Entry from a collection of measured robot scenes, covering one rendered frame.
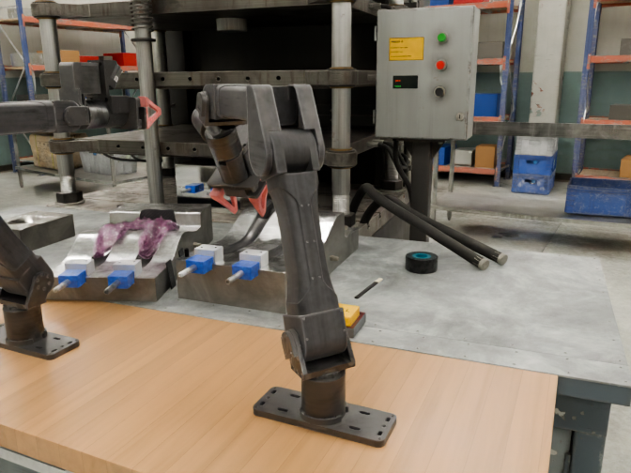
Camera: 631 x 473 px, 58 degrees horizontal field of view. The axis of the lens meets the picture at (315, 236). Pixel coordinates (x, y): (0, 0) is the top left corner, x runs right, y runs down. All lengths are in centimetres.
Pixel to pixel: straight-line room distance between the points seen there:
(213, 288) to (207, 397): 38
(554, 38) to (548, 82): 47
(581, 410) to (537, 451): 29
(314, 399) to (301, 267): 18
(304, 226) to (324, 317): 13
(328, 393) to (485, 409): 24
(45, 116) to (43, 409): 50
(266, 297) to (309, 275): 42
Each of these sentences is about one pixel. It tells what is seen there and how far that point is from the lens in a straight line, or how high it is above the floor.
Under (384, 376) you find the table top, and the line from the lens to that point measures 97.
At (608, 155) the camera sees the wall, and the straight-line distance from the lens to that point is 764.
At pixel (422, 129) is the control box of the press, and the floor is 110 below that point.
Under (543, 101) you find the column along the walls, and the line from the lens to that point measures 737.
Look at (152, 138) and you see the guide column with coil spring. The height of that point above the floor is 106.
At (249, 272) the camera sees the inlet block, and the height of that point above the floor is 89.
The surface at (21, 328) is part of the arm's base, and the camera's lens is 116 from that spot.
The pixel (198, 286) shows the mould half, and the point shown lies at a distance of 127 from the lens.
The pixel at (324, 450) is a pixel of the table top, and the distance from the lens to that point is 80.
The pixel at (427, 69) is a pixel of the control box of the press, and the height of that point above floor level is 129.
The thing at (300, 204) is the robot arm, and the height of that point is 110.
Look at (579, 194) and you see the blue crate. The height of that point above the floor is 41.
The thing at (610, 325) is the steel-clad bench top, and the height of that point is 80.
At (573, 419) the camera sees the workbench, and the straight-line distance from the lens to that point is 113.
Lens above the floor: 127
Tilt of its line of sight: 16 degrees down
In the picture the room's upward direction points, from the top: 1 degrees counter-clockwise
